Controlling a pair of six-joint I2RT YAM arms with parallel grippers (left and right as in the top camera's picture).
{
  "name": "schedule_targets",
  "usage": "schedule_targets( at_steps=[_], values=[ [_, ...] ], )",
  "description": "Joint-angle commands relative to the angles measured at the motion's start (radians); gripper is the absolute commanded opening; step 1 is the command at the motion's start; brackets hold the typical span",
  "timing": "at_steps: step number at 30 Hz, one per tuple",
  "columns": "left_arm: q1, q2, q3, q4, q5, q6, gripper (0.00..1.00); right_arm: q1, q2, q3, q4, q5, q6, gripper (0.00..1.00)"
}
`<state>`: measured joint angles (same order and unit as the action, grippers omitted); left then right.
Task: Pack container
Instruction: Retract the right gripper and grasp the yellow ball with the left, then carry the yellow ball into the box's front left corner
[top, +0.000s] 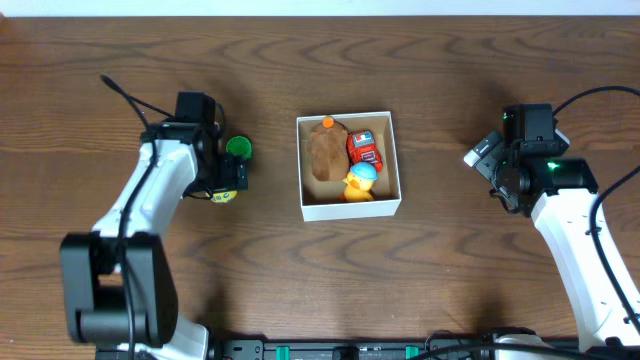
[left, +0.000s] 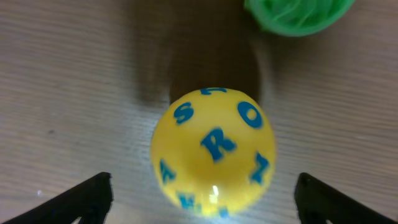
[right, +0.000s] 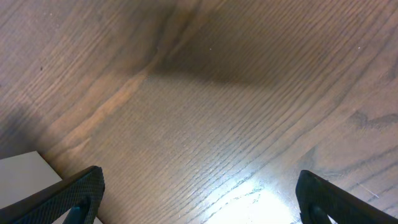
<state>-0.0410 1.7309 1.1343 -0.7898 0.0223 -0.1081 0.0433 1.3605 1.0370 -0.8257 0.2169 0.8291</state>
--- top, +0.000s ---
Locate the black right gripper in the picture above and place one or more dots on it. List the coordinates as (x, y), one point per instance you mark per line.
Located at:
(493, 148)

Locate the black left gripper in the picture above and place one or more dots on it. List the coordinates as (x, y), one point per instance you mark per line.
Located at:
(236, 173)

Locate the yellow ball with blue letters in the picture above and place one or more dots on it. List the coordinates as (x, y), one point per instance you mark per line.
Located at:
(223, 197)

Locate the green round plastic toy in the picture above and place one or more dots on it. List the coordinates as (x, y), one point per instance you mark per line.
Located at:
(240, 146)

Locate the brown plush toy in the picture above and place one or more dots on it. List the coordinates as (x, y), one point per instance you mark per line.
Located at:
(329, 158)

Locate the red toy car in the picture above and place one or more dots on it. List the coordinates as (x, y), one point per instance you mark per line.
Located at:
(361, 147)

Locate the yellow rubber duck blue hat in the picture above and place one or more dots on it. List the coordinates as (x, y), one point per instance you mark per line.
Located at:
(359, 182)

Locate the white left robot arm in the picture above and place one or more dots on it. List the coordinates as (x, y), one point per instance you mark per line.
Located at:
(118, 290)

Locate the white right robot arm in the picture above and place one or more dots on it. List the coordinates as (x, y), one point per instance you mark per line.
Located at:
(560, 195)

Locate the white cardboard box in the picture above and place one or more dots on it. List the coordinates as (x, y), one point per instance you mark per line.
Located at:
(320, 201)

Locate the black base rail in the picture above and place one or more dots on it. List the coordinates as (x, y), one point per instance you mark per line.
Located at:
(497, 343)

